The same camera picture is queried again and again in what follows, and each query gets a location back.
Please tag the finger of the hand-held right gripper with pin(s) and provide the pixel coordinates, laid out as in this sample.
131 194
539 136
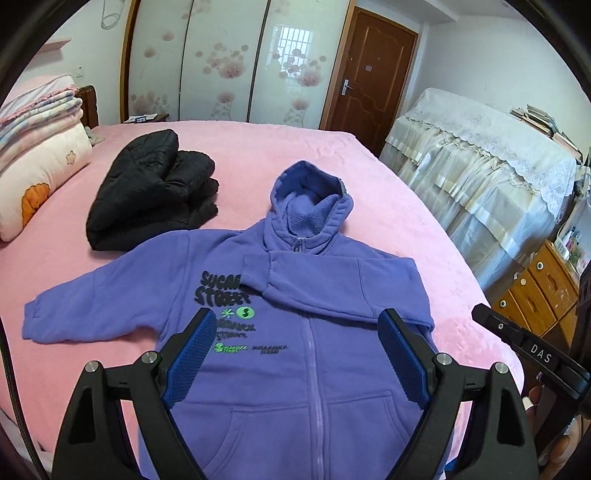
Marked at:
531 346

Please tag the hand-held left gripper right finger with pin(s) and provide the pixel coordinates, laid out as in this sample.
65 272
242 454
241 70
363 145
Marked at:
406 360

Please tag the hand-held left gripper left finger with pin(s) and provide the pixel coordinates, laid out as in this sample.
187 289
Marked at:
187 360

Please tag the purple zip hoodie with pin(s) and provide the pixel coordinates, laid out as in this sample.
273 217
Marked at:
286 286

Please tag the person's right hand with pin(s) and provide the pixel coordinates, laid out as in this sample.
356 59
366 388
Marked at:
570 438

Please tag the wooden drawer cabinet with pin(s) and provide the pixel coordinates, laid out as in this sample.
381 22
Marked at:
531 295

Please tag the cluster of small bottles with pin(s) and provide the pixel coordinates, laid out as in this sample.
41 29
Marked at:
575 249

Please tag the pink bed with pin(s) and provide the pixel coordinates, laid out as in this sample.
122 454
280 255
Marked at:
392 207

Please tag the black quilted jacket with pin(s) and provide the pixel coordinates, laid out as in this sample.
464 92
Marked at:
152 194

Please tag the lace-covered furniture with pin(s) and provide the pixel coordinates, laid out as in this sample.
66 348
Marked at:
485 175

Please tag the pile of books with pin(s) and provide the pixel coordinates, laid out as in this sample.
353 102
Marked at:
549 124

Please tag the pillow with orange print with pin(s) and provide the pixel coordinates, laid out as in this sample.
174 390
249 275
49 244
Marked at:
41 180

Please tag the wooden headboard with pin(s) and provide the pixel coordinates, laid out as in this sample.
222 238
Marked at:
88 106

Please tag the brown wooden door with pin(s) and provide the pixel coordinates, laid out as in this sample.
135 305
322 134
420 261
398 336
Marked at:
369 83

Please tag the striped folded blanket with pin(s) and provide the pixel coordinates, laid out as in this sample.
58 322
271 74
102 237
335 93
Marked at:
41 115

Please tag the floral sliding-door wardrobe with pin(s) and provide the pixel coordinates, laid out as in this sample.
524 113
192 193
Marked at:
217 55

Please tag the pink folded blanket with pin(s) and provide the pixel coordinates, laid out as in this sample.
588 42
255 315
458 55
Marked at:
32 92

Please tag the white wall shelf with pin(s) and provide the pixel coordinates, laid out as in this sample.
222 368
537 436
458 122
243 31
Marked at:
57 45

